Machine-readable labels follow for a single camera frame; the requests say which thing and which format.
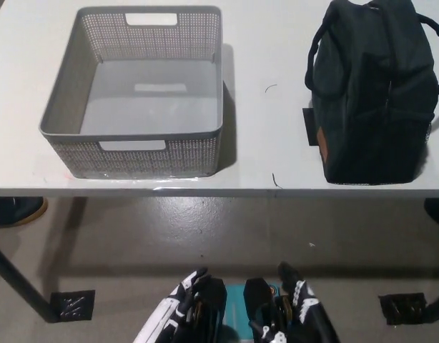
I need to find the robot left black body block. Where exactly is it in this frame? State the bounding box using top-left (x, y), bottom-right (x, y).
top-left (190, 278), bottom-right (228, 343)

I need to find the dark object under table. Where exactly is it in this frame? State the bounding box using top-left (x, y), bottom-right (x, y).
top-left (423, 197), bottom-right (439, 230)

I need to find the robot right white black hand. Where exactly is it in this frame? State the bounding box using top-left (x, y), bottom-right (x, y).
top-left (260, 262), bottom-right (341, 343)

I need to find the robot left white black hand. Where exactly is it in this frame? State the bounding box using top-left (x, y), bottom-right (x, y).
top-left (134, 267), bottom-right (212, 343)

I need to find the grey perforated plastic basket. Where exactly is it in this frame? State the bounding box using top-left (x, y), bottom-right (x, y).
top-left (39, 4), bottom-right (225, 179)

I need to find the clear tape strip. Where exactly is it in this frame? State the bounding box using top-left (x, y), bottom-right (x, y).
top-left (71, 172), bottom-right (201, 191)

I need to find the black shoe with tan sole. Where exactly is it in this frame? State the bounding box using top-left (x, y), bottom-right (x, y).
top-left (0, 197), bottom-right (49, 229)

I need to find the dark grey table leg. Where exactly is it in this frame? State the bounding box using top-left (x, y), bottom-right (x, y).
top-left (0, 235), bottom-right (60, 323)

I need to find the dark green fabric lunch bag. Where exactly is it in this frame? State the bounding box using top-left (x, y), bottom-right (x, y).
top-left (304, 0), bottom-right (439, 187)

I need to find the black tape patch on table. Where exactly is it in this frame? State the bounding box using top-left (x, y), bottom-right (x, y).
top-left (302, 107), bottom-right (319, 146)

